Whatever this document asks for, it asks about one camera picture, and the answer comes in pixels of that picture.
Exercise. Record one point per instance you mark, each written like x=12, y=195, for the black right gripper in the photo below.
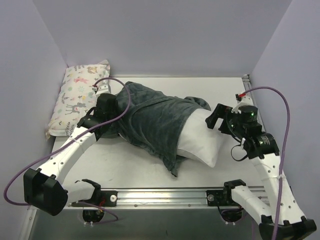
x=223, y=120

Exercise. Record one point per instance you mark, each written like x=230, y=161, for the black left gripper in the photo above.
x=110, y=127

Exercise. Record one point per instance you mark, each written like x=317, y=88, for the white pillow insert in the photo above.
x=197, y=141

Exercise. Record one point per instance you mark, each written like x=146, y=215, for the zebra pillowcase with grey lining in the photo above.
x=154, y=121

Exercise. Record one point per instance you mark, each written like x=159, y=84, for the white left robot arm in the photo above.
x=44, y=187

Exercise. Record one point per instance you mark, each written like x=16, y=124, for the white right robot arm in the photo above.
x=282, y=218

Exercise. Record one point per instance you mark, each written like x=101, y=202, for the floral animal print pillow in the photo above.
x=76, y=97

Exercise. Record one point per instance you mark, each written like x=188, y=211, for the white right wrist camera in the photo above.
x=243, y=100

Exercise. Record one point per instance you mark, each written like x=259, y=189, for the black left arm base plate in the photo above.
x=105, y=198

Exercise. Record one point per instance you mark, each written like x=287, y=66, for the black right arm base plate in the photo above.
x=219, y=198

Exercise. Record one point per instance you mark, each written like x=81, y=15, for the aluminium front rail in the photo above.
x=184, y=197

